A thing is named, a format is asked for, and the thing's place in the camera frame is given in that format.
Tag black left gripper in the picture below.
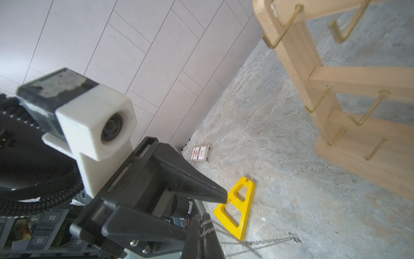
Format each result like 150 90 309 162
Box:
70 137 228 259

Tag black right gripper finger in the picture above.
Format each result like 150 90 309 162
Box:
181 213 225 259

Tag silver chain necklace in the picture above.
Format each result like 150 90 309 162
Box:
193 213 302 256

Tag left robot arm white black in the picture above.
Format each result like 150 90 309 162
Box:
1 95 227 259

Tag wooden jewelry display stand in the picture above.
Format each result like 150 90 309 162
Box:
253 1 414 200

